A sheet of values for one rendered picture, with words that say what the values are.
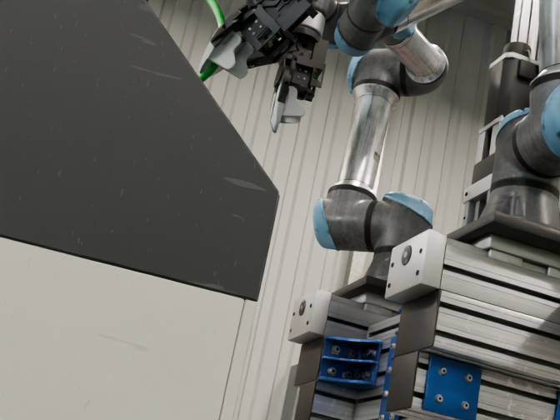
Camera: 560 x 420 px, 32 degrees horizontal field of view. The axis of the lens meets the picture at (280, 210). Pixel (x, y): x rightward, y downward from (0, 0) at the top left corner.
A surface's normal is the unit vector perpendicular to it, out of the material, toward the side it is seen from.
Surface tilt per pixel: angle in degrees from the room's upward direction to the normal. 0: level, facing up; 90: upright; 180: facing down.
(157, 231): 90
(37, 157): 90
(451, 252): 90
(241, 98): 90
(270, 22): 103
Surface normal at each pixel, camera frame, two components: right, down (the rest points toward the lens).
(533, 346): 0.32, -0.26
